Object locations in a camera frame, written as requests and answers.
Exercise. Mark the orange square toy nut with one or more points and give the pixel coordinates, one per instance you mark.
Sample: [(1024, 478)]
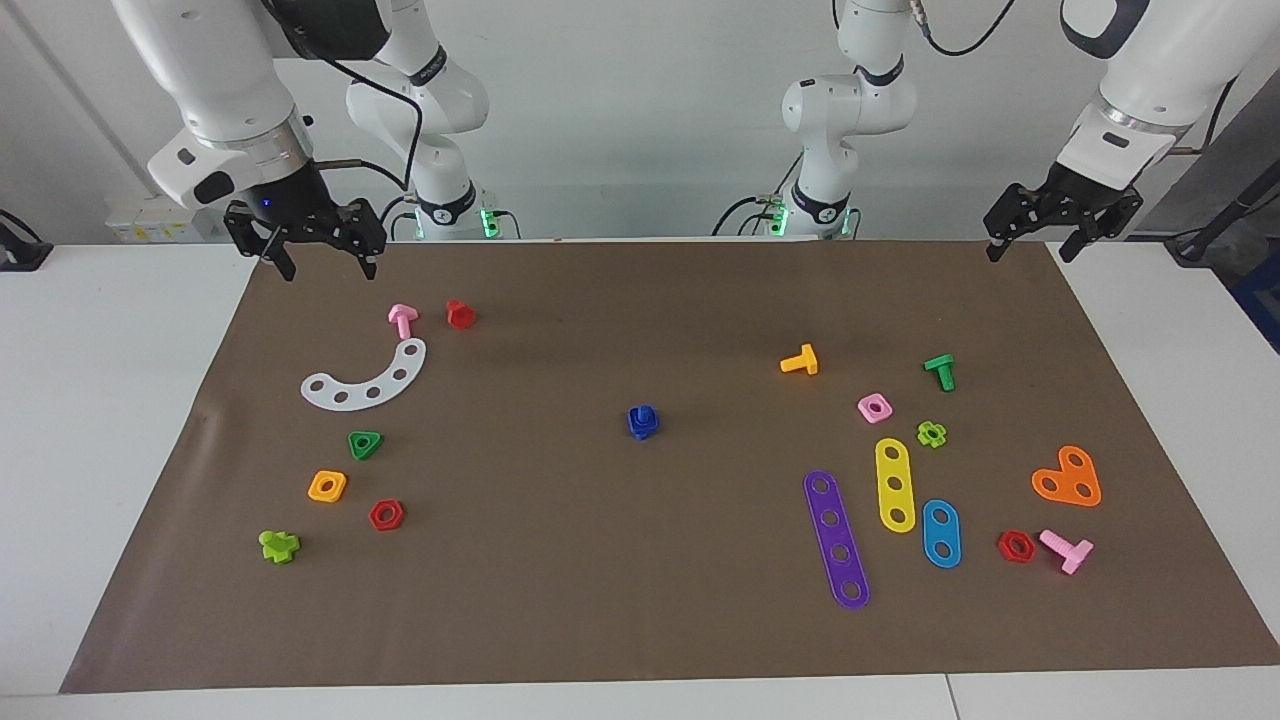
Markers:
[(316, 488)]

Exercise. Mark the red hexagon toy nut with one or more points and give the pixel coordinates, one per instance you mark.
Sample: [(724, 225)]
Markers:
[(375, 516), (1004, 546)]

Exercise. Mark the orange plastic toy bolt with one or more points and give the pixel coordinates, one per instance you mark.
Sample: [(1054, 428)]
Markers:
[(800, 362)]

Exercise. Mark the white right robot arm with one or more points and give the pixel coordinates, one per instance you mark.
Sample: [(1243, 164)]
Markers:
[(220, 80)]

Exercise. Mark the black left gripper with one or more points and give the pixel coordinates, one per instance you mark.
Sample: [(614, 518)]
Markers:
[(1075, 200)]

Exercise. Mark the orange three-hole angle plate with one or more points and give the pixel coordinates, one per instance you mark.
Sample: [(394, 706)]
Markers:
[(1068, 480)]

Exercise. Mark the blue square toy nut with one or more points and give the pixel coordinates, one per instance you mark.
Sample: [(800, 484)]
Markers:
[(640, 431)]

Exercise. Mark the pink square toy nut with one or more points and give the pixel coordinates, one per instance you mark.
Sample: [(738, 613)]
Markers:
[(866, 401)]

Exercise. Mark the blue box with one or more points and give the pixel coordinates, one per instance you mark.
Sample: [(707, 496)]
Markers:
[(1262, 300)]

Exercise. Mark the white curved five-hole plate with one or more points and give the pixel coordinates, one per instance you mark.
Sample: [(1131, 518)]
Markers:
[(387, 385)]

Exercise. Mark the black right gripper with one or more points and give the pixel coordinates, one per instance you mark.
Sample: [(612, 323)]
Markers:
[(290, 205)]

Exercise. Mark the green triangle toy nut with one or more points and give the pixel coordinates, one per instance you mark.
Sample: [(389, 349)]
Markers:
[(355, 439)]

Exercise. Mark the black stand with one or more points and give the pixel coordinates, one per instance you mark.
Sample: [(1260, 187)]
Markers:
[(1200, 245)]

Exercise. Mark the blue plastic toy bolt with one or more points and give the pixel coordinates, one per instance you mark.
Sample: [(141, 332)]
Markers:
[(645, 411)]

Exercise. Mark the black clamp base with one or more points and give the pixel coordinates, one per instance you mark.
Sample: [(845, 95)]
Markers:
[(20, 250)]

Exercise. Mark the purple four-hole plate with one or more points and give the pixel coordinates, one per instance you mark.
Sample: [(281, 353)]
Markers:
[(837, 537)]

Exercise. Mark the brown table mat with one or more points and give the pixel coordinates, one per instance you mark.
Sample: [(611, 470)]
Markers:
[(600, 560)]

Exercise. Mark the pink plastic toy bolt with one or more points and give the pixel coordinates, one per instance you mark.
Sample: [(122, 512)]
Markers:
[(1068, 552), (403, 320)]

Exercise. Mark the lime cross toy nut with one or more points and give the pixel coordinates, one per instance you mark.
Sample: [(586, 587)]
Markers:
[(922, 433)]

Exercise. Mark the yellow three-hole plate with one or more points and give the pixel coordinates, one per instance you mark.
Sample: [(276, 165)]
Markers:
[(896, 471)]

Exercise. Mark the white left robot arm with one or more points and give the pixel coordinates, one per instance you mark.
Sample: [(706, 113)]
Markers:
[(845, 105)]

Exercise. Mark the blue two-hole plate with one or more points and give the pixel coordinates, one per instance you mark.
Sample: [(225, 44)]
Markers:
[(941, 533)]

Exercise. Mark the red plastic toy bolt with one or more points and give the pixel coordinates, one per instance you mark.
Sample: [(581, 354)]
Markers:
[(460, 315)]

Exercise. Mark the green plastic toy bolt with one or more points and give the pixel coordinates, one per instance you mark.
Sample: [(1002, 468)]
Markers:
[(941, 370)]

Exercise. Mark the white power strip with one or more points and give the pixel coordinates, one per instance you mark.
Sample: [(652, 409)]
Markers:
[(150, 225)]

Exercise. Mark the lime green toy bolt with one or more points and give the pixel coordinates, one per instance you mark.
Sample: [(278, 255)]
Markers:
[(278, 547)]

